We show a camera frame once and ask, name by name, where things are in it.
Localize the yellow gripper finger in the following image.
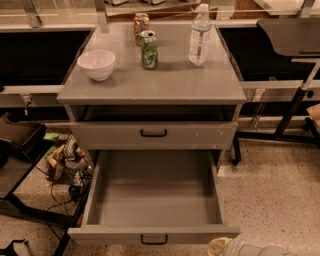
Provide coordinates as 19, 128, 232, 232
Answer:
207, 237, 231, 256

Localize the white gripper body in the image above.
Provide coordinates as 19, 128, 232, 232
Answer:
222, 238, 246, 256

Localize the grey drawer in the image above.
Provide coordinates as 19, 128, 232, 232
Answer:
69, 150, 240, 245
70, 122, 237, 150

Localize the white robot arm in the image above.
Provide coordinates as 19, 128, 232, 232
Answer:
208, 237, 297, 256

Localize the grey drawer cabinet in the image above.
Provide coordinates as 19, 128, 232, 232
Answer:
58, 22, 246, 165

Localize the grey top drawer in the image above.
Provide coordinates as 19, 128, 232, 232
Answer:
70, 122, 237, 150

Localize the clear water bottle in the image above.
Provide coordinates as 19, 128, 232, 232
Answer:
188, 3, 212, 67

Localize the white bowl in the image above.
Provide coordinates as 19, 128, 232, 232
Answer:
77, 50, 116, 81

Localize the green soda can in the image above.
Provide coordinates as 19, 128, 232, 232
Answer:
140, 30, 158, 69

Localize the black cart left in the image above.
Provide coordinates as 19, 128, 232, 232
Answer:
0, 113, 89, 256

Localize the orange soda can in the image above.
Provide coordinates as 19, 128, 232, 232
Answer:
134, 13, 150, 46

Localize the clutter pile with cables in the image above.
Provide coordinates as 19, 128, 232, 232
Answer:
45, 133, 94, 202

